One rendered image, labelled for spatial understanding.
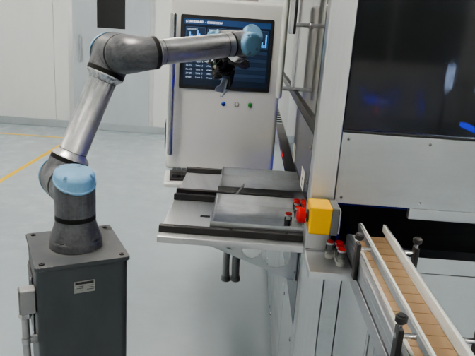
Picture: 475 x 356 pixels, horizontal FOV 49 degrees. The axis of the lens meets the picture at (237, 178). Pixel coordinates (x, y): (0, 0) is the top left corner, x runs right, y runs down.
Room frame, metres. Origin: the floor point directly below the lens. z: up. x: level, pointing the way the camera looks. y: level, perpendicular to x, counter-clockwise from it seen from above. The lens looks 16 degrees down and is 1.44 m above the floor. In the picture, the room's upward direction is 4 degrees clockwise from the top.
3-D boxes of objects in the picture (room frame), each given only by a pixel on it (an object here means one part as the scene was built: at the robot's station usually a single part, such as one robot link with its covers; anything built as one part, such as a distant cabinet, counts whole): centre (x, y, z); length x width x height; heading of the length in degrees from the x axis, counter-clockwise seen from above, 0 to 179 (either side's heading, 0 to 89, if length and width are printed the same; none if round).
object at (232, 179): (1.82, -0.11, 0.90); 0.34 x 0.26 x 0.04; 89
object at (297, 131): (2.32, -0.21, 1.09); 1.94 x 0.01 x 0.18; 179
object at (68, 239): (1.42, 0.46, 0.84); 0.15 x 0.15 x 0.10
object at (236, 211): (1.48, -0.10, 0.90); 0.34 x 0.26 x 0.04; 89
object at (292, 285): (2.34, -0.21, 0.73); 1.98 x 0.01 x 0.25; 179
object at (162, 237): (1.66, -0.04, 0.87); 0.70 x 0.48 x 0.02; 179
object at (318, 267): (1.22, -0.26, 0.87); 0.14 x 0.13 x 0.02; 89
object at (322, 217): (1.23, -0.22, 1.00); 0.08 x 0.07 x 0.07; 89
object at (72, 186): (1.42, 0.47, 0.96); 0.13 x 0.12 x 0.14; 35
